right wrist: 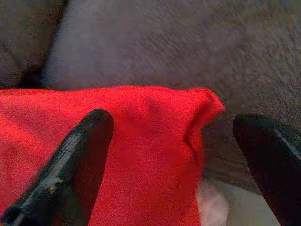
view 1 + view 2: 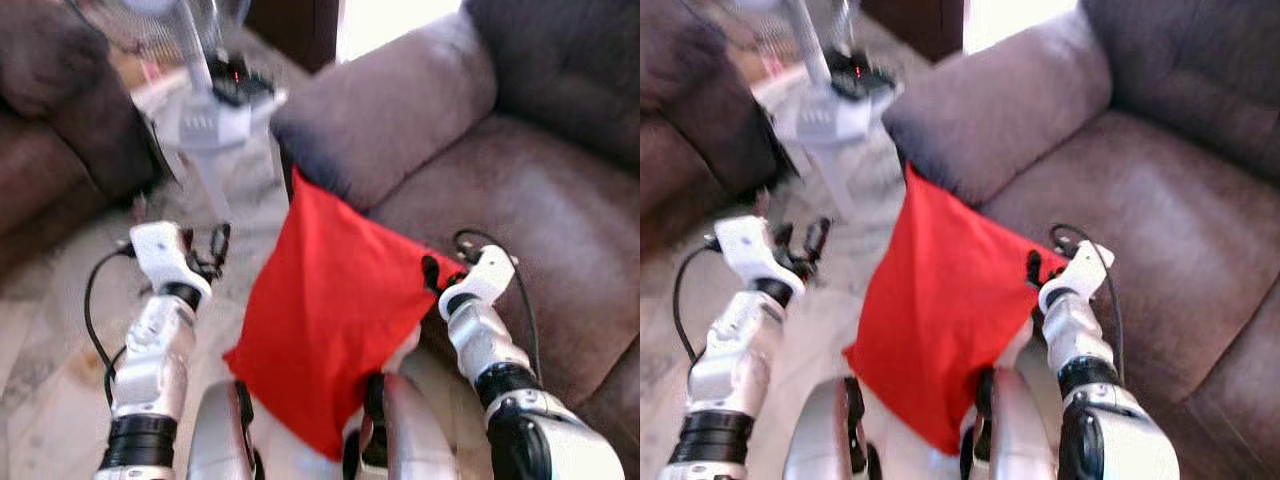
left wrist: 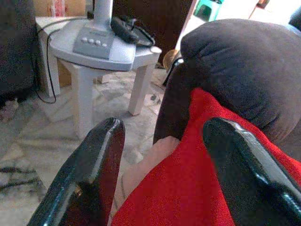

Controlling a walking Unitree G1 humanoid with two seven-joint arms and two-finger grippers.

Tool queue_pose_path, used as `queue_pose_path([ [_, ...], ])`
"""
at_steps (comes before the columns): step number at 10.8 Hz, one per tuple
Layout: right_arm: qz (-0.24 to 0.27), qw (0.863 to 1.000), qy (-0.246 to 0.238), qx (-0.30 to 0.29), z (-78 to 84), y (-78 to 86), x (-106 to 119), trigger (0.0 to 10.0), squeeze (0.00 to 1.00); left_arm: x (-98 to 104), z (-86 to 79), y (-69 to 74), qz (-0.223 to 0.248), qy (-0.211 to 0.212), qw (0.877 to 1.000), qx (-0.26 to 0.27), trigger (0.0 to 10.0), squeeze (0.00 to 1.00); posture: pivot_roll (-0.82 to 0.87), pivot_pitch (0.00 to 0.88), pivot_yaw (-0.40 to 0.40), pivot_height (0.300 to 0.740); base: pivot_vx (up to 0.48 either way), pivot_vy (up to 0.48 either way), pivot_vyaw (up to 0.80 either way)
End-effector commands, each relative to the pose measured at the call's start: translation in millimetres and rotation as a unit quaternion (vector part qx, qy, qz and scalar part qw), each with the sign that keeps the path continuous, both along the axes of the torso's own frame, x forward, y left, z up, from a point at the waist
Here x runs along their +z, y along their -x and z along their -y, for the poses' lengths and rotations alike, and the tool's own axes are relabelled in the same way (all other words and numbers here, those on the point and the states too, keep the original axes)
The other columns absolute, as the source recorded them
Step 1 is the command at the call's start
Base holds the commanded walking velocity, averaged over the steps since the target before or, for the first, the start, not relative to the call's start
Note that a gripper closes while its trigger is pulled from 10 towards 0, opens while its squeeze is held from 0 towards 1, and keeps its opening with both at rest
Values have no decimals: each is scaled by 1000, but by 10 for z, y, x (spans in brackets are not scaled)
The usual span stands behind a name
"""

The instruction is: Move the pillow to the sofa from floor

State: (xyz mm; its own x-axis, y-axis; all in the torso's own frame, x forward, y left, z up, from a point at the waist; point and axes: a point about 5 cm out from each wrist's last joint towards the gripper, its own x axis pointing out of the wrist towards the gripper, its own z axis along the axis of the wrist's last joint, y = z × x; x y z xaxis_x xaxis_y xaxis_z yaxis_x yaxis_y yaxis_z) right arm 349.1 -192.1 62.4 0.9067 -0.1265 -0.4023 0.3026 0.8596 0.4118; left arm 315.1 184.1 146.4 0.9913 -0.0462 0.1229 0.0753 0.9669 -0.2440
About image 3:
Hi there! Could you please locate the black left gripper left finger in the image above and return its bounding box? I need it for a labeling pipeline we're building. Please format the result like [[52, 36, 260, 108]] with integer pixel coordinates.
[[27, 117, 126, 226]]

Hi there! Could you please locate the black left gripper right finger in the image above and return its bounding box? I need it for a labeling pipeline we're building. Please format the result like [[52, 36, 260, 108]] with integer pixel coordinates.
[[202, 117, 301, 226]]

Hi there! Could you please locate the red pillowcase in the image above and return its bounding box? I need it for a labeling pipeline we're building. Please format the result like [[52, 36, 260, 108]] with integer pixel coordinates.
[[110, 88, 301, 226]]

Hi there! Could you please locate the pink pillow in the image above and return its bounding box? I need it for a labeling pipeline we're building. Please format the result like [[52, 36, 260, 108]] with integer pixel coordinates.
[[110, 136, 182, 217]]

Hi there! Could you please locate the small white table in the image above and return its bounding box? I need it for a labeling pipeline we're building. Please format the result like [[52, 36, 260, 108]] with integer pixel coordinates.
[[34, 16, 163, 140]]

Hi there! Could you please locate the brown fabric armchair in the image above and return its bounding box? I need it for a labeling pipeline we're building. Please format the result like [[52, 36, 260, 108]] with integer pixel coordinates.
[[152, 10, 301, 163]]

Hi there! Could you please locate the white table fan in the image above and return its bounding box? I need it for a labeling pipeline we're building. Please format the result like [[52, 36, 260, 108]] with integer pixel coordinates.
[[48, 0, 137, 73]]

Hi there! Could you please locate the round golden pot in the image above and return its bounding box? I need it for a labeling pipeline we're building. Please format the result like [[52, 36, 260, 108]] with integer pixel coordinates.
[[162, 48, 182, 70]]

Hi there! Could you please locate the flat black device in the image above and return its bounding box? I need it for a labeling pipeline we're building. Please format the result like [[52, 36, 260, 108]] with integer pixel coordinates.
[[131, 18, 156, 48]]

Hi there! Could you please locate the black remote control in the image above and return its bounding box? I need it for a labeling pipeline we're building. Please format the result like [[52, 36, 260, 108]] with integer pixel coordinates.
[[110, 16, 139, 44]]

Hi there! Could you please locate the brown cardboard box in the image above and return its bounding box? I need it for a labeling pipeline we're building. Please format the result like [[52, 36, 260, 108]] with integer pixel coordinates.
[[32, 0, 87, 17]]

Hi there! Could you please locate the green plastic stool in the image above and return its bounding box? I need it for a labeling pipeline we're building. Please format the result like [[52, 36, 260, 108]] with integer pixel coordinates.
[[194, 0, 224, 23]]

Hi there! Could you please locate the dark brown wooden door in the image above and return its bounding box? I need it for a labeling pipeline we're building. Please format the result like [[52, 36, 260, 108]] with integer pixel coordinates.
[[112, 0, 196, 64]]

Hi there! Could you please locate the black fan power cable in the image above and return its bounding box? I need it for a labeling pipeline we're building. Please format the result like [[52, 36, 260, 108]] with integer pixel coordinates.
[[35, 17, 82, 104]]

